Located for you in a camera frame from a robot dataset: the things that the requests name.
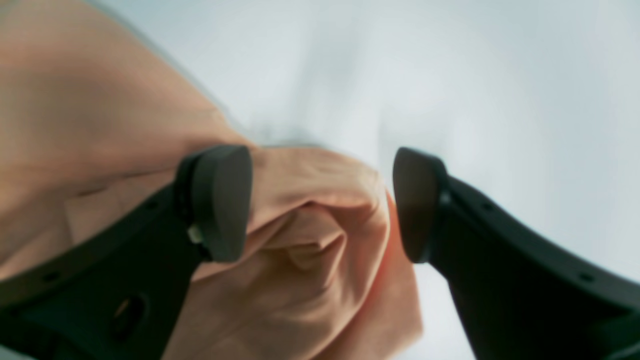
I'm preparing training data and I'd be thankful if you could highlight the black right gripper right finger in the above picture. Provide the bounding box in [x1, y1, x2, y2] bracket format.
[392, 146, 640, 360]

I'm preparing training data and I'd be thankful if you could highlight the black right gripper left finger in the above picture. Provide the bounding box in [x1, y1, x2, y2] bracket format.
[0, 145, 253, 360]

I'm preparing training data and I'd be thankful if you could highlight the peach T-shirt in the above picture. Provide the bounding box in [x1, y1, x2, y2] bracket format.
[1, 0, 423, 360]

